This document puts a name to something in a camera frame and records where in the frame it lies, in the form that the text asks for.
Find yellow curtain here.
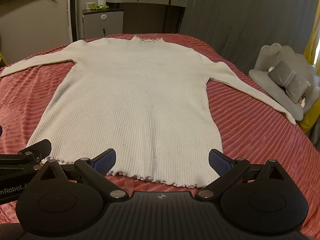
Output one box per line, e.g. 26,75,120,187
298,12,320,133

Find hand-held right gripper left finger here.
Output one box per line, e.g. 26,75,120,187
37,148,127,201

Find white standing tower unit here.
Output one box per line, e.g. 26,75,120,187
64,0,77,43

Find white ribbed knit sweater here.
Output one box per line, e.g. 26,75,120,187
0,35,297,189

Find grey shell-shaped chair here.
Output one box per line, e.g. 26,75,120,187
248,43,320,121

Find grey curtain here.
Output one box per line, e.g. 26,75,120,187
178,0,320,66

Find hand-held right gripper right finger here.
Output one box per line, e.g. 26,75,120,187
195,148,288,201

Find grey bow cushion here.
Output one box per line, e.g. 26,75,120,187
268,60,312,104

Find pink ribbed bedspread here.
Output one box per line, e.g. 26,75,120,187
0,32,320,232

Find grey nightstand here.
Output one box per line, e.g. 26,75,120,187
82,7,124,40

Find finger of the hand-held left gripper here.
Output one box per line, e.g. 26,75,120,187
0,139,52,178

